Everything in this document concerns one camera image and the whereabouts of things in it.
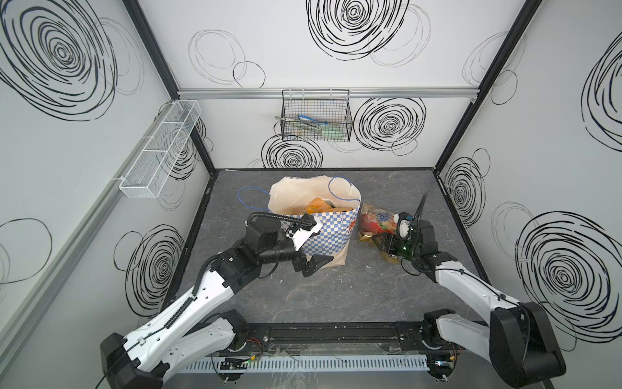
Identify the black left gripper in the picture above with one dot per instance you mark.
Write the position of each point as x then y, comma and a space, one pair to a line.
301, 262

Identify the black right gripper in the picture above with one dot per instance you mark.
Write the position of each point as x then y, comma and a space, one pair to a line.
415, 233

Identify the red gold snack bag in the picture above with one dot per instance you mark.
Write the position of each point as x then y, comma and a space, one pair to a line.
373, 221

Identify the yellow snack bag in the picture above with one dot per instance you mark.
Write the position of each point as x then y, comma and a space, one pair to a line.
319, 205

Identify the blue checkered paper bag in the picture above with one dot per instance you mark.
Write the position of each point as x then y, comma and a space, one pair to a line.
290, 195

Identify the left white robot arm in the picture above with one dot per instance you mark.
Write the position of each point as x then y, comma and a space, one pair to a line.
184, 332

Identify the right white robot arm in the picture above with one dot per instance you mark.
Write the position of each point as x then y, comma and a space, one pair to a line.
516, 337

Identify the green pouch in basket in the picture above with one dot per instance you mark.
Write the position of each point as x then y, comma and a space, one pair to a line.
332, 132

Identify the blue item in basket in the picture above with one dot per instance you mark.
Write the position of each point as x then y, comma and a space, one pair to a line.
308, 120

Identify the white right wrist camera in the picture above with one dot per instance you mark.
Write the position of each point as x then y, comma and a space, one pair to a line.
404, 229

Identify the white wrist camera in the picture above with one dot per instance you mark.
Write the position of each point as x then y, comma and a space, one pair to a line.
404, 229
303, 229

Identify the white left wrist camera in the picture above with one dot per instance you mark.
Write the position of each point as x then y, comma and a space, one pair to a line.
303, 229

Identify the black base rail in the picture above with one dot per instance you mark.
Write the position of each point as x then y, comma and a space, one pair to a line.
262, 339

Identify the white slotted cable duct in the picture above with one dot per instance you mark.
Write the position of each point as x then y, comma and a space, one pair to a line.
287, 364

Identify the black wire wall basket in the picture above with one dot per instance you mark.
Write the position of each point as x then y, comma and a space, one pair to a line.
326, 110

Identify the aluminium wall rail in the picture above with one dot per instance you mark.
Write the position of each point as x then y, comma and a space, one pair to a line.
366, 92

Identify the clear acrylic wall shelf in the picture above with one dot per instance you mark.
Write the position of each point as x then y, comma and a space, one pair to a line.
153, 166

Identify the right black corner post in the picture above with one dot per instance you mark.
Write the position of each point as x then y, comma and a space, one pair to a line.
509, 44

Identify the black corner frame post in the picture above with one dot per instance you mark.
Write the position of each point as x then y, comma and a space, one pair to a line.
154, 51

